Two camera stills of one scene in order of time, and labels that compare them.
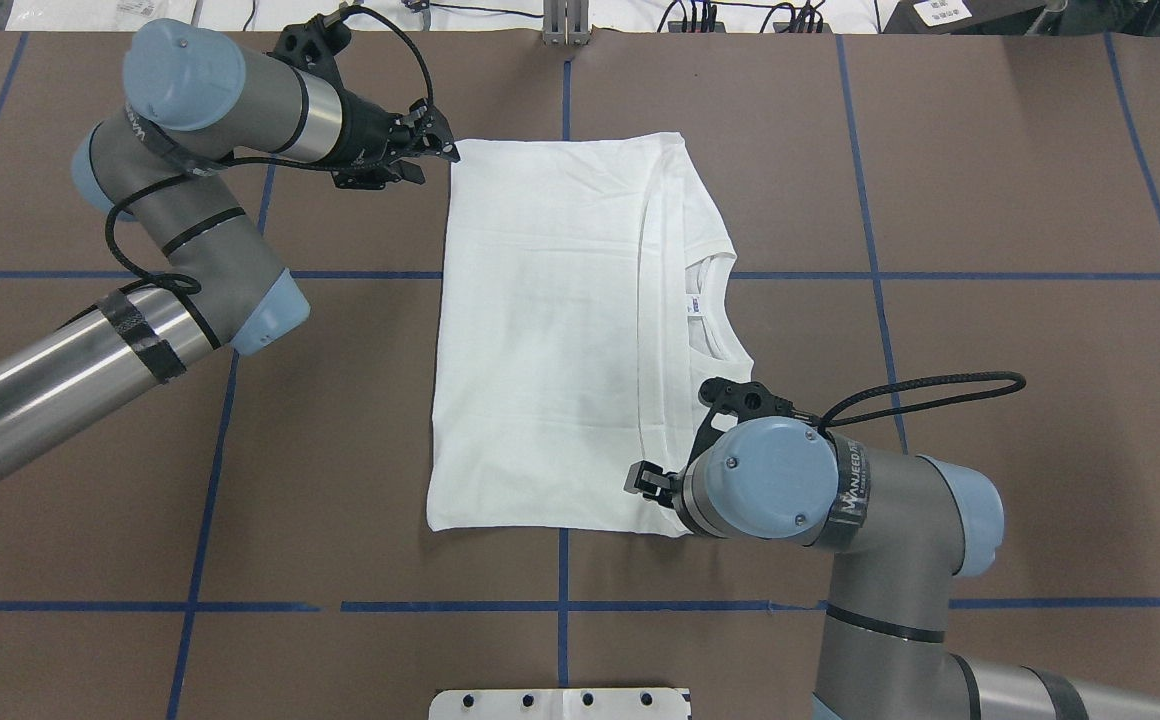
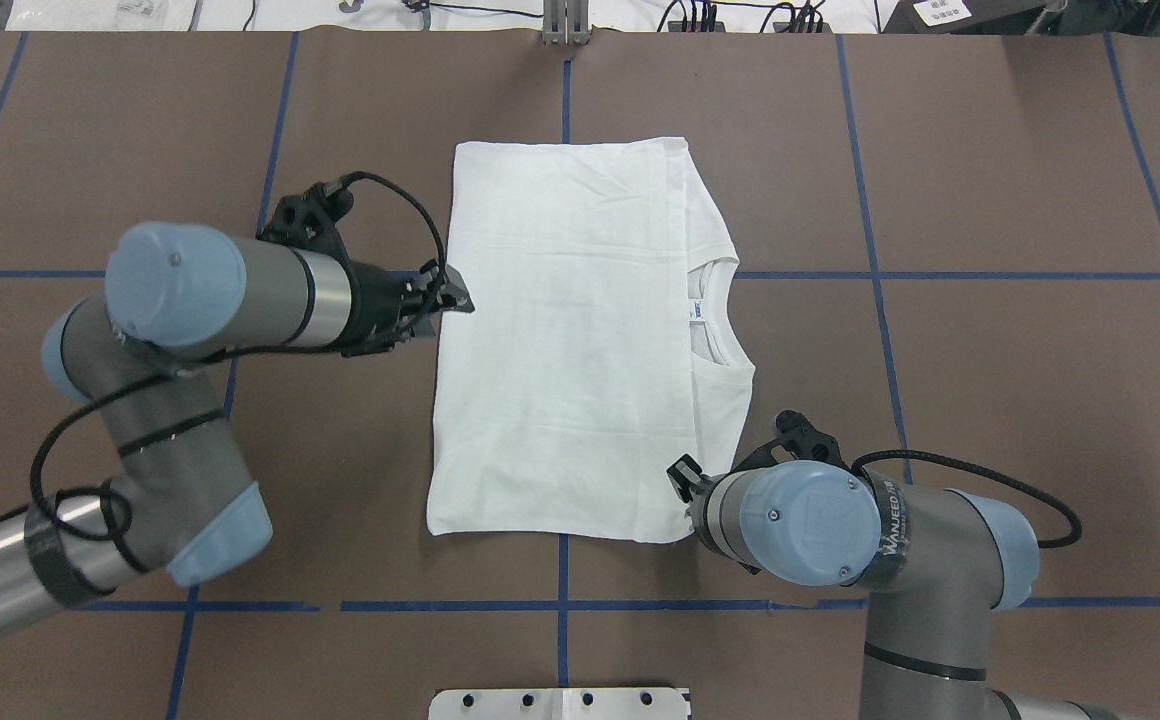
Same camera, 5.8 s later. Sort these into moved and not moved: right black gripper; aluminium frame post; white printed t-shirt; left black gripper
Moved: right black gripper; left black gripper
Not moved: aluminium frame post; white printed t-shirt
